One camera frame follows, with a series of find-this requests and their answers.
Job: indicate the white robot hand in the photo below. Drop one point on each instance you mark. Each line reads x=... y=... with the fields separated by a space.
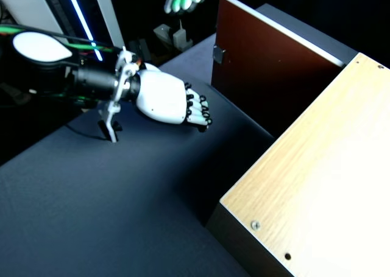
x=182 y=0
x=161 y=97

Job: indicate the hinged cabinet door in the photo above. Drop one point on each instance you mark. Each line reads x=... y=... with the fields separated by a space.
x=268 y=61

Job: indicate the light wood cabinet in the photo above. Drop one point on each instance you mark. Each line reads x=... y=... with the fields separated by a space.
x=320 y=167

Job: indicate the grey spiked holder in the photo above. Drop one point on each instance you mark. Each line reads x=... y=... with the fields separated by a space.
x=182 y=38

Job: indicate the black power box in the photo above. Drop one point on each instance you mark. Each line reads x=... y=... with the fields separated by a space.
x=140 y=50

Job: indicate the white robot column with light strip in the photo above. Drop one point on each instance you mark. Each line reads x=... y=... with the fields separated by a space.
x=106 y=15

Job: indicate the grey table cloth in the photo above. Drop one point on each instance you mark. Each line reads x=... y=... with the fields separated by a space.
x=122 y=198

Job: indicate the grey bracket block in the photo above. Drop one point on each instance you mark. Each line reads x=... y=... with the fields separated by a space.
x=163 y=33

